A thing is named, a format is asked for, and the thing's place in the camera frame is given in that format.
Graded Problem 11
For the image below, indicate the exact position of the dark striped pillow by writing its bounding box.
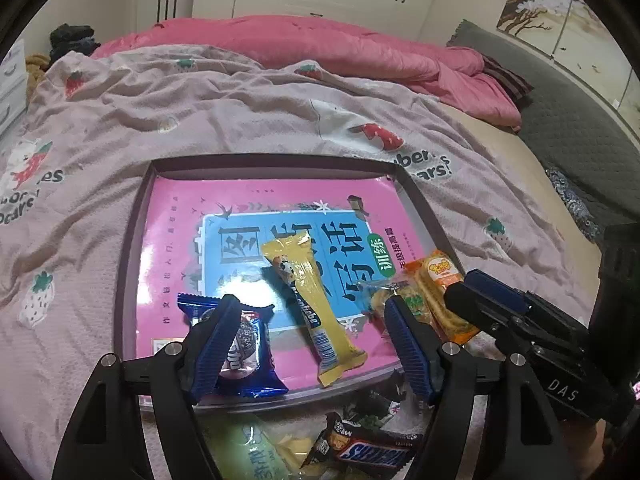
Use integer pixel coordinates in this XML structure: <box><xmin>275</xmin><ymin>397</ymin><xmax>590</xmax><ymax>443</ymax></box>
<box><xmin>482</xmin><ymin>55</ymin><xmax>535</xmax><ymax>111</ymax></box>

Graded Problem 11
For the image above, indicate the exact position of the grey padded headboard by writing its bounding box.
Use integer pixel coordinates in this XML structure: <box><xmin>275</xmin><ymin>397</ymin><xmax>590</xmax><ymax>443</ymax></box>
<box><xmin>447</xmin><ymin>19</ymin><xmax>640</xmax><ymax>241</ymax></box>

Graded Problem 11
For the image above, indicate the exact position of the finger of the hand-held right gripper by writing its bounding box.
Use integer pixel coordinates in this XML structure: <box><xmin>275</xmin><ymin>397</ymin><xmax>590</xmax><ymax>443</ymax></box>
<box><xmin>465</xmin><ymin>269</ymin><xmax>538</xmax><ymax>316</ymax></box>
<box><xmin>445</xmin><ymin>280</ymin><xmax>506</xmax><ymax>333</ymax></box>

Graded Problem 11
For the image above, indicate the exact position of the dark cardboard box tray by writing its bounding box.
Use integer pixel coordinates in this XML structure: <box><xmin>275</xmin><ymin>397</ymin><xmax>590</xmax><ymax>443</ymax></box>
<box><xmin>112</xmin><ymin>154</ymin><xmax>451</xmax><ymax>413</ymax></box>

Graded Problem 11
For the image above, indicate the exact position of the pink book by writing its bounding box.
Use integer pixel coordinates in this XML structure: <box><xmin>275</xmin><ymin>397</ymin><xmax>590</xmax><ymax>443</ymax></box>
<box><xmin>135</xmin><ymin>172</ymin><xmax>431</xmax><ymax>393</ymax></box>

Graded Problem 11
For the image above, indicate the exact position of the blue patterned cloth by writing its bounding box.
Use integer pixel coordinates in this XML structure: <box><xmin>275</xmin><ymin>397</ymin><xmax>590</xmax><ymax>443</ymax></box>
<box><xmin>545</xmin><ymin>166</ymin><xmax>601</xmax><ymax>243</ymax></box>

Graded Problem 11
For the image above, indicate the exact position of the brown chocolate bar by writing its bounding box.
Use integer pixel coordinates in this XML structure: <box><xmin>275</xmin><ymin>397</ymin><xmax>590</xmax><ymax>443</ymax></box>
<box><xmin>300</xmin><ymin>412</ymin><xmax>426</xmax><ymax>472</ymax></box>

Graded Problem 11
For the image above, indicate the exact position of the clear cracker packet green label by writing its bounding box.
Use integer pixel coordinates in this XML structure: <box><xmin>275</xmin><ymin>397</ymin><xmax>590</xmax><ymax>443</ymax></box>
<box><xmin>364</xmin><ymin>280</ymin><xmax>432</xmax><ymax>326</ymax></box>

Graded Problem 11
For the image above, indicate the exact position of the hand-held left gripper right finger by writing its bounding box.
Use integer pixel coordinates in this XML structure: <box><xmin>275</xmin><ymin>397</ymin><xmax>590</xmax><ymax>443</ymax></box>
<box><xmin>384</xmin><ymin>295</ymin><xmax>566</xmax><ymax>480</ymax></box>

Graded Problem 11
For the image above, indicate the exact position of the beige bed sheet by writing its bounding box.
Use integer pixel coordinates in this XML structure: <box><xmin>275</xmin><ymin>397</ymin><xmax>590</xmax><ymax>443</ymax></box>
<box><xmin>440</xmin><ymin>102</ymin><xmax>601</xmax><ymax>311</ymax></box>

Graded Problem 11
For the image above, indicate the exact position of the black green small packet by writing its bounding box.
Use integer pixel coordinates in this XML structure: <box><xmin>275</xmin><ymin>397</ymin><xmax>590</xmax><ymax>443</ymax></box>
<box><xmin>350</xmin><ymin>390</ymin><xmax>401</xmax><ymax>431</ymax></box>

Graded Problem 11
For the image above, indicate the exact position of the orange cracker packet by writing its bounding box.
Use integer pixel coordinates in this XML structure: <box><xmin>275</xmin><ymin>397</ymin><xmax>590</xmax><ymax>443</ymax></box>
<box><xmin>402</xmin><ymin>250</ymin><xmax>481</xmax><ymax>346</ymax></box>

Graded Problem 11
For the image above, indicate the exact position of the brown plush toy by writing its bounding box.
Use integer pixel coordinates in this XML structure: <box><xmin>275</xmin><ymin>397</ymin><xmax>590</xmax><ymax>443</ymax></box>
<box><xmin>25</xmin><ymin>52</ymin><xmax>56</xmax><ymax>96</ymax></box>

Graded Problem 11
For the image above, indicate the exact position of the blue cookie packet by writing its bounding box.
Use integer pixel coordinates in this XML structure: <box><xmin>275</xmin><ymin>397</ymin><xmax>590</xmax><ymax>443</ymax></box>
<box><xmin>177</xmin><ymin>292</ymin><xmax>291</xmax><ymax>401</ymax></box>

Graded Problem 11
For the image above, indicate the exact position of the white drawer cabinet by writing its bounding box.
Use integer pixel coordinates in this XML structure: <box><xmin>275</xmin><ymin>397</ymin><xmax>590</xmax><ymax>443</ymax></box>
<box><xmin>0</xmin><ymin>37</ymin><xmax>28</xmax><ymax>136</ymax></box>

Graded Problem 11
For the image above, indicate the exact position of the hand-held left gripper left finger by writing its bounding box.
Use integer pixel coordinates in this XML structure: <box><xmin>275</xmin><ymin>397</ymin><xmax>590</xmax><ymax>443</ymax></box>
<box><xmin>52</xmin><ymin>294</ymin><xmax>244</xmax><ymax>480</ymax></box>

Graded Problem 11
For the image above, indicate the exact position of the yellow wafer packet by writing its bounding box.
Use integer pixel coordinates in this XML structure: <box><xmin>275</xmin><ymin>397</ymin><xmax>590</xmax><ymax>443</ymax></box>
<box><xmin>260</xmin><ymin>235</ymin><xmax>368</xmax><ymax>388</ymax></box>

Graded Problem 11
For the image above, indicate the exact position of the green cake packet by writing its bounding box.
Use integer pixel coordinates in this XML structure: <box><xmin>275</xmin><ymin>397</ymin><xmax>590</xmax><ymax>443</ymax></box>
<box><xmin>212</xmin><ymin>410</ymin><xmax>321</xmax><ymax>480</ymax></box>

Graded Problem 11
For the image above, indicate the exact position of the lilac strawberry printed blanket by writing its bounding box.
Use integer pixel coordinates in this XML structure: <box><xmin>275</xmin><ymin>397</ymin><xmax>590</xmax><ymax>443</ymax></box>
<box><xmin>0</xmin><ymin>45</ymin><xmax>608</xmax><ymax>480</ymax></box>

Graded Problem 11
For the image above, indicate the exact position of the pink quilt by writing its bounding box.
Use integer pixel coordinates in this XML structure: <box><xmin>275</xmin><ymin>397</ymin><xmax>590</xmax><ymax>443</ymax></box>
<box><xmin>90</xmin><ymin>15</ymin><xmax>523</xmax><ymax>128</ymax></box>

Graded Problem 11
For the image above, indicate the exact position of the tree wall picture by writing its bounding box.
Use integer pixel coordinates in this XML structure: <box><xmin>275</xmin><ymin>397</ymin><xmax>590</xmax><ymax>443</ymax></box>
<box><xmin>495</xmin><ymin>0</ymin><xmax>640</xmax><ymax>136</ymax></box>

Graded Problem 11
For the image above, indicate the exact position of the dark clothes pile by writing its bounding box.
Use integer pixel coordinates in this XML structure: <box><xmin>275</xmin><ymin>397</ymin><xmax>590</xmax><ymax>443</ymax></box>
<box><xmin>49</xmin><ymin>23</ymin><xmax>101</xmax><ymax>61</ymax></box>

